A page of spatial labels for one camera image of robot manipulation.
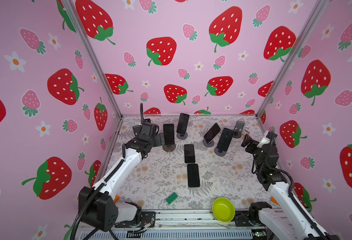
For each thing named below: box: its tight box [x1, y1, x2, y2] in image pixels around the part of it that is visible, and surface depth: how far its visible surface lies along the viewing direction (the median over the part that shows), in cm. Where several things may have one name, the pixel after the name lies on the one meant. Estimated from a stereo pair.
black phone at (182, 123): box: [176, 113, 190, 135], surface depth 105 cm
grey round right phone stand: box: [214, 146, 227, 157], surface depth 100 cm
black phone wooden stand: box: [163, 123, 175, 145], surface depth 95 cm
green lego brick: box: [166, 192, 179, 206], surface depth 81 cm
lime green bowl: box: [212, 197, 236, 223], surface depth 77 cm
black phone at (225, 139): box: [217, 127, 234, 152], surface depth 95 cm
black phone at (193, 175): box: [187, 163, 200, 188], surface depth 90 cm
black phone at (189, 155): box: [184, 144, 196, 164], surface depth 100 cm
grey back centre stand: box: [176, 132, 188, 140], surface depth 109 cm
